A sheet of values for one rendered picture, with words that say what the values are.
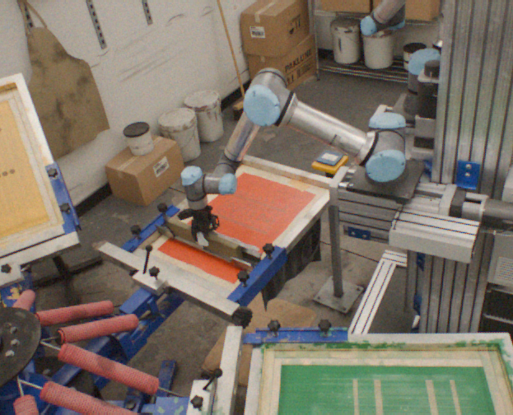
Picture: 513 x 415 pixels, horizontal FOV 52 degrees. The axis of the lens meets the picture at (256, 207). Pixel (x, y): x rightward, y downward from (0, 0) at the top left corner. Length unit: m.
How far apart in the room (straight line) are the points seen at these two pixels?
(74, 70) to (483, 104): 2.85
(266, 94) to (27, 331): 0.95
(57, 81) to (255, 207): 2.01
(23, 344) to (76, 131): 2.63
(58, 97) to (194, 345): 1.93
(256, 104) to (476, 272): 1.18
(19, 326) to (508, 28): 1.62
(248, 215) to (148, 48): 2.43
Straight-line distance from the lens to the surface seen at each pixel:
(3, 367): 1.58
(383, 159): 1.65
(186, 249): 2.19
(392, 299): 2.90
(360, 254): 3.43
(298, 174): 2.43
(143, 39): 4.41
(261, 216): 2.27
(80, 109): 3.99
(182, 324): 3.21
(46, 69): 3.85
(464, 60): 1.81
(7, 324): 1.67
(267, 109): 1.60
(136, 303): 1.93
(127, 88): 4.34
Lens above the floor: 2.38
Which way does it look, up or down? 38 degrees down
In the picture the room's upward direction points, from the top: 10 degrees counter-clockwise
